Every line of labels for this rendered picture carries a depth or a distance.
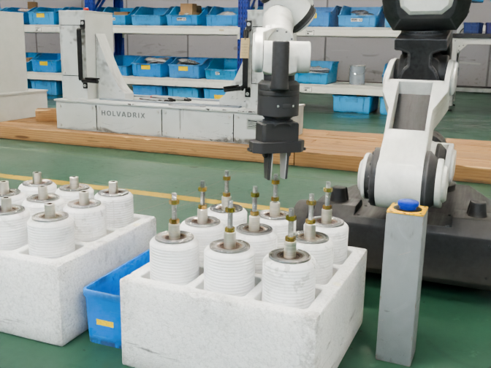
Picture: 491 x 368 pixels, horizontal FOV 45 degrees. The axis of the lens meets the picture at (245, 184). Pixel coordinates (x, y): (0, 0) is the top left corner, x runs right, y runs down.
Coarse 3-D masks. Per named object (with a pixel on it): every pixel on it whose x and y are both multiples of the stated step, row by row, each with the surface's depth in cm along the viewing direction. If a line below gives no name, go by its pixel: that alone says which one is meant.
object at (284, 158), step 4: (280, 156) 132; (284, 156) 129; (288, 156) 129; (280, 160) 132; (284, 160) 129; (288, 160) 129; (280, 164) 132; (284, 164) 130; (288, 164) 130; (280, 168) 132; (284, 168) 130; (280, 172) 132; (284, 172) 130; (280, 176) 132; (284, 176) 130
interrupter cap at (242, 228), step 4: (240, 224) 124; (244, 224) 125; (248, 224) 125; (260, 224) 125; (264, 224) 125; (236, 228) 122; (240, 228) 122; (244, 228) 122; (260, 228) 123; (264, 228) 123; (268, 228) 123; (272, 228) 122; (240, 232) 120; (244, 232) 119; (248, 232) 119; (252, 232) 119; (256, 232) 119; (260, 232) 120; (264, 232) 119; (268, 232) 120
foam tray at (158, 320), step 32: (352, 256) 128; (128, 288) 113; (160, 288) 110; (192, 288) 110; (256, 288) 111; (320, 288) 111; (352, 288) 123; (128, 320) 115; (160, 320) 112; (192, 320) 109; (224, 320) 106; (256, 320) 103; (288, 320) 101; (320, 320) 101; (352, 320) 127; (128, 352) 116; (160, 352) 113; (192, 352) 110; (224, 352) 107; (256, 352) 105; (288, 352) 102; (320, 352) 103
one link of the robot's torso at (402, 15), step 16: (384, 0) 150; (400, 0) 146; (416, 0) 145; (432, 0) 144; (448, 0) 143; (464, 0) 144; (384, 16) 153; (400, 16) 148; (416, 16) 147; (432, 16) 146; (448, 16) 145; (464, 16) 147; (416, 32) 152; (432, 32) 151
